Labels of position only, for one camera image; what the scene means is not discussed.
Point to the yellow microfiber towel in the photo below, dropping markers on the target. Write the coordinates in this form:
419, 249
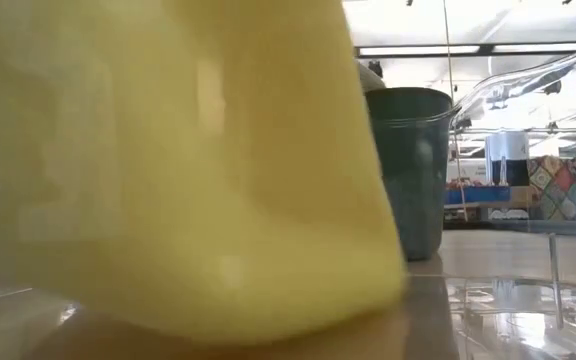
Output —
178, 165

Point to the dark blue-green plastic basket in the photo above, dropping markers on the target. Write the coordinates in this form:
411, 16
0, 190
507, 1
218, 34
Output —
413, 175

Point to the blue storage bin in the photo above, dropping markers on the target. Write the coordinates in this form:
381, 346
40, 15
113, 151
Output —
478, 195

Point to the white cylinder with black base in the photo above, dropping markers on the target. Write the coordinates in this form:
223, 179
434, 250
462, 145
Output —
508, 155

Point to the brown cardboard box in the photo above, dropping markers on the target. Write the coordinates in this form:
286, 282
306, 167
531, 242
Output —
523, 196

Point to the colourful patchwork quilt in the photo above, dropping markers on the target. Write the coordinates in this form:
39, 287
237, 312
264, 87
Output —
558, 187

